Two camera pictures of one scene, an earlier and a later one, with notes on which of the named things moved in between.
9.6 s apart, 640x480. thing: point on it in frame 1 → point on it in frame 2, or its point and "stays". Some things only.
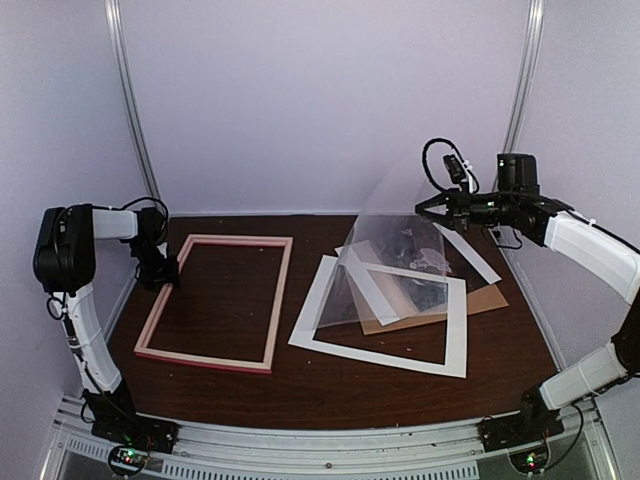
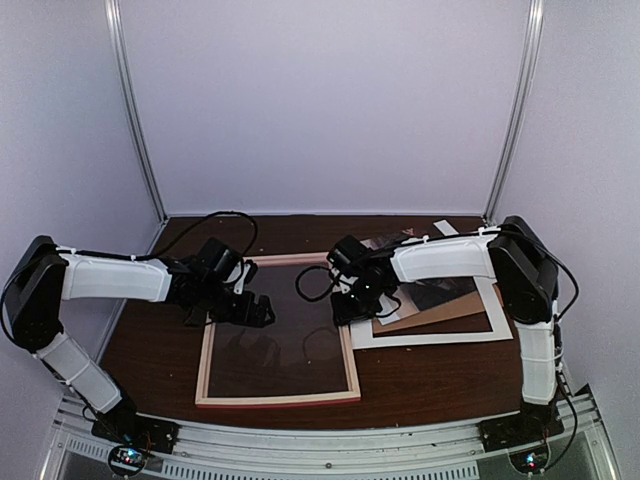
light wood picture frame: x=266 y=367 → x=203 y=390
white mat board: x=455 y=354 → x=363 y=336
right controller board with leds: x=530 y=461 stays
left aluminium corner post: x=127 y=86 stays
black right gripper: x=458 y=214 → x=341 y=310
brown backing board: x=479 y=300 stays
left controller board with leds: x=126 y=460 stays
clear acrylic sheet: x=395 y=264 → x=299 y=354
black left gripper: x=171 y=275 → x=259 y=312
